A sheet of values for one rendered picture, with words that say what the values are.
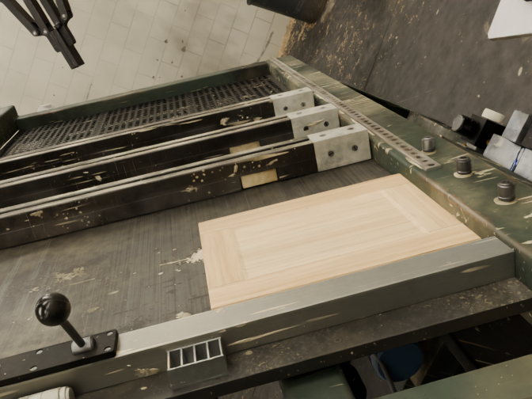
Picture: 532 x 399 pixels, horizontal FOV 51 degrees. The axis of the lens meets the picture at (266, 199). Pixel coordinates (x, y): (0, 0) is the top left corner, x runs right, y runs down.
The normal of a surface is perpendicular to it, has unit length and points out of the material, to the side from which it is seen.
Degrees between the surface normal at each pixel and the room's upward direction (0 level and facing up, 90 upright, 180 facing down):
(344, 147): 90
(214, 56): 90
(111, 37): 90
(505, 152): 0
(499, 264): 90
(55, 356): 57
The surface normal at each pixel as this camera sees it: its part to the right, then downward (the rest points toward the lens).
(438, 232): -0.19, -0.90
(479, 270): 0.17, 0.35
